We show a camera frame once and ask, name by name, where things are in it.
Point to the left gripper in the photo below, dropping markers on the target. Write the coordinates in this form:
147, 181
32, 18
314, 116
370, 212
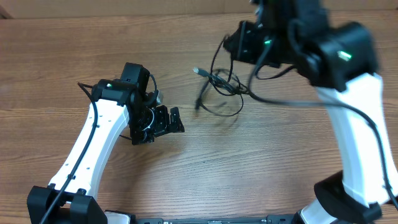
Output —
163, 126

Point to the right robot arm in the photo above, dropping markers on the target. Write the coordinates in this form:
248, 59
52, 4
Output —
341, 64

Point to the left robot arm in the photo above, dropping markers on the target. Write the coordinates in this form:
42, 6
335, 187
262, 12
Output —
71, 194

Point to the cardboard backdrop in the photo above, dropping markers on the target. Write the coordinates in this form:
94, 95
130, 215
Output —
28, 9

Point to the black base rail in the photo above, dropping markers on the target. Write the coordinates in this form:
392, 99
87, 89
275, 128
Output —
269, 219

